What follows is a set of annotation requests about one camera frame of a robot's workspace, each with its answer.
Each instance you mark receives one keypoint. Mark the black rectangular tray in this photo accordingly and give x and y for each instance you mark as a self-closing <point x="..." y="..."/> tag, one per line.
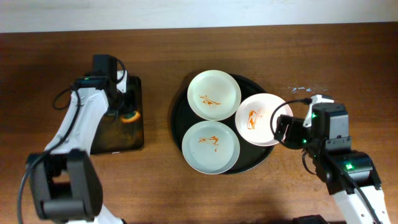
<point x="114" y="136"/>

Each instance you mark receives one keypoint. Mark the grey plate bottom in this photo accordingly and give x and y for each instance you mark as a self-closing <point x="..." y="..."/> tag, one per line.
<point x="210" y="147"/>

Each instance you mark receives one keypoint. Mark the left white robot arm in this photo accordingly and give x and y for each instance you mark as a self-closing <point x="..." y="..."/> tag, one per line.
<point x="63" y="181"/>

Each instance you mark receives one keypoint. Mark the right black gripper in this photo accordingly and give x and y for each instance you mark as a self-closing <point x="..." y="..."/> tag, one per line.
<point x="282" y="129"/>

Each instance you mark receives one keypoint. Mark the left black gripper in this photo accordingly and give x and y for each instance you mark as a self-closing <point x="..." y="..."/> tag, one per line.
<point x="125" y="104"/>

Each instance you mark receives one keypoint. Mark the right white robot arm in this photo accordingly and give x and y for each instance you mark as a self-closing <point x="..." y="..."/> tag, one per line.
<point x="350" y="176"/>

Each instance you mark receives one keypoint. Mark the cream plate top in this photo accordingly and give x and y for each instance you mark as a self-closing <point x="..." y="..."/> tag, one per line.
<point x="214" y="95"/>

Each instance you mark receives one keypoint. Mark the black round tray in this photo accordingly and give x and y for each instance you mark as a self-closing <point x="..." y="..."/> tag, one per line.
<point x="182" y="118"/>

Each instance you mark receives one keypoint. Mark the pink plate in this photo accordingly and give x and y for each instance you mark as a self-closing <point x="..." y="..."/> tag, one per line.
<point x="253" y="117"/>

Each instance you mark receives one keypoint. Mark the orange green scrub sponge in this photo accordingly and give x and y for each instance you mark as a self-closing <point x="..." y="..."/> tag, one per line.
<point x="131" y="117"/>

